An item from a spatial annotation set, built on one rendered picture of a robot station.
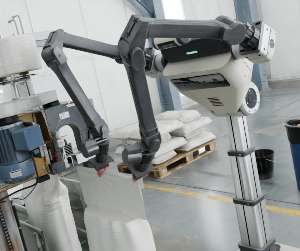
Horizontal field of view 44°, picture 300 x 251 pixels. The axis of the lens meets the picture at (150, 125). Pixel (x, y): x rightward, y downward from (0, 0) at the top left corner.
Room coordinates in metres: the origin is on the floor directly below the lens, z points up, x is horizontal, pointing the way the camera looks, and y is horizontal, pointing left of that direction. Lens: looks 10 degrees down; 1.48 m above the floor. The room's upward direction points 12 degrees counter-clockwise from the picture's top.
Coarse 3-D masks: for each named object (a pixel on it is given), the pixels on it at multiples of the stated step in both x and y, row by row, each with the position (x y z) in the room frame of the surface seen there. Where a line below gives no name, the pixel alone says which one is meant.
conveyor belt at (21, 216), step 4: (16, 212) 3.21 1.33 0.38; (20, 216) 3.09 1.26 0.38; (24, 216) 3.07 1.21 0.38; (24, 220) 2.97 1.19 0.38; (28, 220) 2.95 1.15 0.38; (80, 240) 2.38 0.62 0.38; (84, 240) 2.37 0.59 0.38; (84, 244) 2.31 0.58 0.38; (88, 244) 2.29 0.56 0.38; (84, 248) 2.25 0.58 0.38; (88, 248) 2.24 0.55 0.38
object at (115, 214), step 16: (80, 176) 1.85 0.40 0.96; (96, 176) 1.73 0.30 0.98; (112, 176) 1.62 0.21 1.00; (128, 176) 1.54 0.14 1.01; (96, 192) 1.76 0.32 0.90; (112, 192) 1.65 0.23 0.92; (128, 192) 1.56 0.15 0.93; (96, 208) 1.75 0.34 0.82; (112, 208) 1.68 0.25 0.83; (128, 208) 1.58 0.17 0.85; (144, 208) 1.49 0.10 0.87; (96, 224) 1.66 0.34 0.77; (112, 224) 1.56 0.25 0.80; (128, 224) 1.52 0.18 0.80; (144, 224) 1.56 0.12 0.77; (96, 240) 1.68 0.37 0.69; (112, 240) 1.57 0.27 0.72; (128, 240) 1.51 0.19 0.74; (144, 240) 1.54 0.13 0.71
